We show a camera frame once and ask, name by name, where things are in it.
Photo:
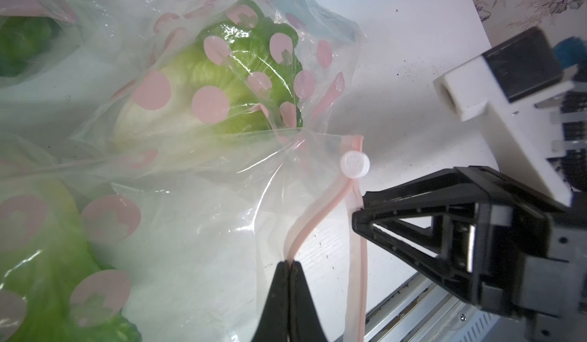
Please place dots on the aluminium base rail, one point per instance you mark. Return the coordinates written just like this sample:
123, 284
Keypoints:
420, 310

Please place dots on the zip-top bag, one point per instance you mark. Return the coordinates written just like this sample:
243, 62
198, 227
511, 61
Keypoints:
107, 28
199, 236
328, 49

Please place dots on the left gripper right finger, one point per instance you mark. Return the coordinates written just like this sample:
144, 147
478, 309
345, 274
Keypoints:
303, 320

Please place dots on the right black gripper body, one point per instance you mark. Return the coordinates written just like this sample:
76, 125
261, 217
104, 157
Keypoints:
518, 261

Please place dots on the chinese cabbage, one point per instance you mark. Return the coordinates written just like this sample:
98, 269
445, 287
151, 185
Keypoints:
237, 76
28, 28
53, 288

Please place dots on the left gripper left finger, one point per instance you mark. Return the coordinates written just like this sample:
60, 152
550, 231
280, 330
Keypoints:
273, 325

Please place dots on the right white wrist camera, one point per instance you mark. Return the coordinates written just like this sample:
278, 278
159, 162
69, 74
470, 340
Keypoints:
529, 99

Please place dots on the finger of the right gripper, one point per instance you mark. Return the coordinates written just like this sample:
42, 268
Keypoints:
472, 195
438, 244

